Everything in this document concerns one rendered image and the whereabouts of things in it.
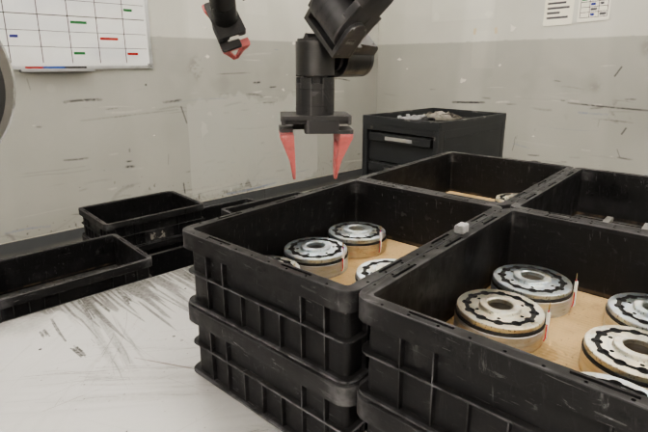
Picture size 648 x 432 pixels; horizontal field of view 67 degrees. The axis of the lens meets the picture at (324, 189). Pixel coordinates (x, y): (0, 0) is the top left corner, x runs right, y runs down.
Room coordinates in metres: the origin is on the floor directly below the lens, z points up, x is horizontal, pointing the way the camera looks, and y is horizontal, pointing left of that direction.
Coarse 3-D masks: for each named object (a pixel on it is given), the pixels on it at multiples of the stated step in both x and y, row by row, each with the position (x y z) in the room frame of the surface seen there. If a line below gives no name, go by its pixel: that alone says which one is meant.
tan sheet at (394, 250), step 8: (392, 240) 0.85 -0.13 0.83; (392, 248) 0.81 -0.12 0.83; (400, 248) 0.81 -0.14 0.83; (408, 248) 0.81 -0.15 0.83; (416, 248) 0.81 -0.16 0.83; (376, 256) 0.77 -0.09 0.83; (384, 256) 0.77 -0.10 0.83; (392, 256) 0.77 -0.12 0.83; (400, 256) 0.77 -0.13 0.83; (352, 264) 0.74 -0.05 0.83; (360, 264) 0.74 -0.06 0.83; (344, 272) 0.71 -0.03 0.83; (352, 272) 0.71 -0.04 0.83; (336, 280) 0.68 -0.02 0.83; (344, 280) 0.68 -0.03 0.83; (352, 280) 0.68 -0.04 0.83
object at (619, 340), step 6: (618, 336) 0.46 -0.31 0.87; (624, 336) 0.46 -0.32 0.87; (630, 336) 0.46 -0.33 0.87; (636, 336) 0.46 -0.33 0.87; (612, 342) 0.45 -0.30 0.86; (618, 342) 0.45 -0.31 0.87; (624, 342) 0.46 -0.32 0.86; (630, 342) 0.46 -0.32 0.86; (636, 342) 0.46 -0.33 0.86; (642, 342) 0.45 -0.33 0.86; (618, 348) 0.44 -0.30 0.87; (624, 348) 0.44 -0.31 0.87; (624, 354) 0.43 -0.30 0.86; (630, 354) 0.43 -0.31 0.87; (636, 354) 0.43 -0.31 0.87; (642, 354) 0.43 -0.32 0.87; (636, 360) 0.43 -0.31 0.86; (642, 360) 0.42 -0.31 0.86
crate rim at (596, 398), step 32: (480, 224) 0.65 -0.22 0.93; (576, 224) 0.65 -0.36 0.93; (384, 288) 0.45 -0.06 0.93; (384, 320) 0.41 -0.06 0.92; (416, 320) 0.39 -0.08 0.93; (448, 352) 0.36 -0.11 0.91; (480, 352) 0.35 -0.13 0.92; (512, 352) 0.34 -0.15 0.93; (512, 384) 0.33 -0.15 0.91; (544, 384) 0.31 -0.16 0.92; (576, 384) 0.30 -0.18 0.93; (608, 384) 0.30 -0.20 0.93; (608, 416) 0.29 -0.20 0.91; (640, 416) 0.27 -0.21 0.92
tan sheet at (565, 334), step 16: (576, 304) 0.60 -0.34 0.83; (592, 304) 0.60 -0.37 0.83; (448, 320) 0.56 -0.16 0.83; (560, 320) 0.56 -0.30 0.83; (576, 320) 0.56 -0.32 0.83; (592, 320) 0.56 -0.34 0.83; (544, 336) 0.52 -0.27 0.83; (560, 336) 0.52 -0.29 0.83; (576, 336) 0.52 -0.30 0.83; (544, 352) 0.49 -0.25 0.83; (560, 352) 0.49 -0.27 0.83; (576, 352) 0.49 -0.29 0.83; (576, 368) 0.46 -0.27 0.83
